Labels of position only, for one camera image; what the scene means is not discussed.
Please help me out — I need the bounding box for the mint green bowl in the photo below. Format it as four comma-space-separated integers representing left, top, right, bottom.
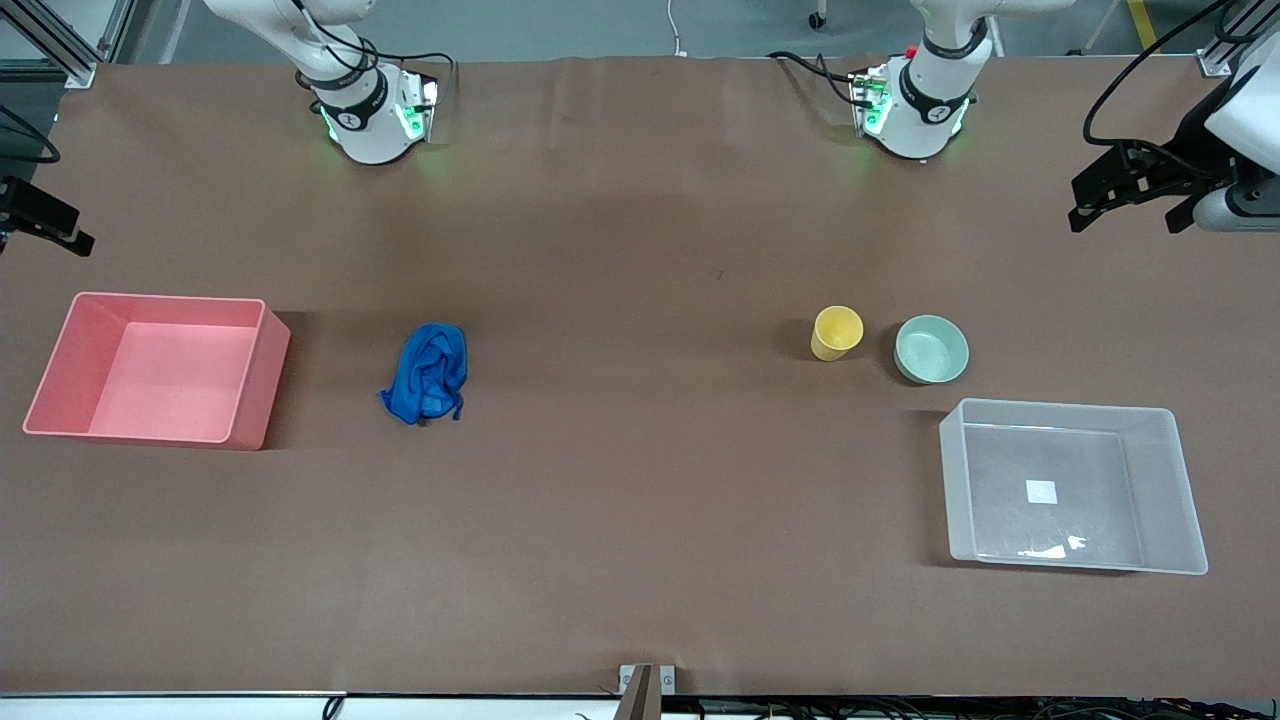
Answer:
893, 314, 971, 386

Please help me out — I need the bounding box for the yellow plastic cup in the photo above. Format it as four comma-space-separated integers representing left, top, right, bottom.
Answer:
810, 305, 865, 362

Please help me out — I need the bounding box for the blue cloth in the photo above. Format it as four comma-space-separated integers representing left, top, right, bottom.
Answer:
379, 322, 469, 426

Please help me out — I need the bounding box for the pink plastic bin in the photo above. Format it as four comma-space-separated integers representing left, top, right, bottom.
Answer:
22, 291, 292, 451

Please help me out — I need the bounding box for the clear plastic bin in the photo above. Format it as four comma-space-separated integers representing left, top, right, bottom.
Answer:
938, 397, 1210, 577

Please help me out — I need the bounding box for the brown table cover sheet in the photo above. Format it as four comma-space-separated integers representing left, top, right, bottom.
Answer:
0, 55, 1280, 699

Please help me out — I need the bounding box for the aluminium frame post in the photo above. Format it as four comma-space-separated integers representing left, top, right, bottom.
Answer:
0, 0, 101, 89
1197, 0, 1280, 79

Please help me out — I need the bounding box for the black left base cable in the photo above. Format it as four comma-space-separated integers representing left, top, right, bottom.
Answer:
768, 50, 861, 106

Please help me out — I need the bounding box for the black base cable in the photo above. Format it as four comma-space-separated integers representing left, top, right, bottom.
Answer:
370, 50, 458, 101
768, 50, 861, 106

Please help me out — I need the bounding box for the black right base cable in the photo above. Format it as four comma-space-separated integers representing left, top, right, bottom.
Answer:
370, 50, 458, 101

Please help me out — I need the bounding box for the grey metal bracket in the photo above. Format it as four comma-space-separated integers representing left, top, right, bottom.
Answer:
618, 663, 677, 720

